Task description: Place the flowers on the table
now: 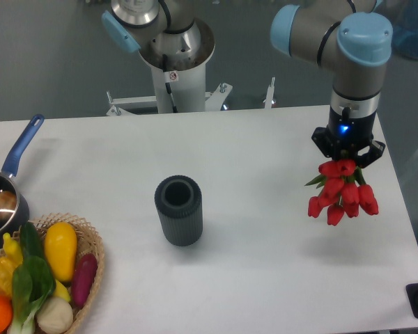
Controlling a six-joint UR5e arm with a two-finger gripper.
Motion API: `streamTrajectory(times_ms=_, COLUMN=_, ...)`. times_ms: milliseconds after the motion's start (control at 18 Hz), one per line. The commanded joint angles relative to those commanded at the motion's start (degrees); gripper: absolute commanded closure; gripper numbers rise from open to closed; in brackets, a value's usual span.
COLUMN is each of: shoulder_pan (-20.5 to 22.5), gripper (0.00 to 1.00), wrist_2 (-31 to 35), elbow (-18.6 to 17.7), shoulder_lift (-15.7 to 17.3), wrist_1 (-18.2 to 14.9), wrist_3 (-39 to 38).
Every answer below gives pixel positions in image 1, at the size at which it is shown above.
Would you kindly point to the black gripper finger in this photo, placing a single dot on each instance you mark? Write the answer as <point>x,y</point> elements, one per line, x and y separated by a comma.
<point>324,141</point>
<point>376,150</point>

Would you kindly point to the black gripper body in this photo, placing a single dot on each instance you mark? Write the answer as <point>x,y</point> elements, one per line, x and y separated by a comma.
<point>352,135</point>

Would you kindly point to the red tulip bouquet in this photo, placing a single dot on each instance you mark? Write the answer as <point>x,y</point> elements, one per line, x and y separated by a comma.
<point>343,192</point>

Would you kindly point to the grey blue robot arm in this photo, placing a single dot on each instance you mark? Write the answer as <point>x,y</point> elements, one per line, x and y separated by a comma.
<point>346,37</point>

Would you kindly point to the blue object in background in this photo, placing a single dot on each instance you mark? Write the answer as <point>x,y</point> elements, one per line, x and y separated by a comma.
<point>405,38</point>

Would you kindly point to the dark grey ribbed vase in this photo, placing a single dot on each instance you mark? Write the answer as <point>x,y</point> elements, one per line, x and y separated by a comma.
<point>178,200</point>

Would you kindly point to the woven wicker basket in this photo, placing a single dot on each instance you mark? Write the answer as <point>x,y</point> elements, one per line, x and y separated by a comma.
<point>88,241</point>

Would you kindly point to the purple eggplant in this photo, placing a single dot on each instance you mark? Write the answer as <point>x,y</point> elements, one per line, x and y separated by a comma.
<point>83,279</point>

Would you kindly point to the large yellow squash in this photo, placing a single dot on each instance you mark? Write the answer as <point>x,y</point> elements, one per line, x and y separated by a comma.
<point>60,247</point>

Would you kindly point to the dark green cucumber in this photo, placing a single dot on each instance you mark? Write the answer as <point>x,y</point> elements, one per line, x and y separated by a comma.
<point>30,241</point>

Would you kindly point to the white garlic bulb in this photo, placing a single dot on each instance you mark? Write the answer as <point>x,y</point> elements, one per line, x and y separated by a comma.
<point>56,316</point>

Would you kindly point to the green bok choy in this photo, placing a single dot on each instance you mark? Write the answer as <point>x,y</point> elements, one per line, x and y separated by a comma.
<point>32,283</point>

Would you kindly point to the bread roll in saucepan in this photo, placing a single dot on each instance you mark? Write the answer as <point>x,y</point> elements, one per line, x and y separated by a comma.
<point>8,202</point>

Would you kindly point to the small yellow pepper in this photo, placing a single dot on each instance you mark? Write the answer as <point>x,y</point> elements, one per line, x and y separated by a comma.
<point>12,249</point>

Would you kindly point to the yellow bell pepper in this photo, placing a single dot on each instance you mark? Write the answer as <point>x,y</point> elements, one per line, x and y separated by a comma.
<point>7,268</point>

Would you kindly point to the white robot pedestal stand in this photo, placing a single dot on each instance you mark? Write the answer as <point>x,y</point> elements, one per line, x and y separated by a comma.
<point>175,92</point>

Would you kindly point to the blue handled saucepan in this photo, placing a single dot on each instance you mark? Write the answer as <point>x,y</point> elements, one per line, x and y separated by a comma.
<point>9,171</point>

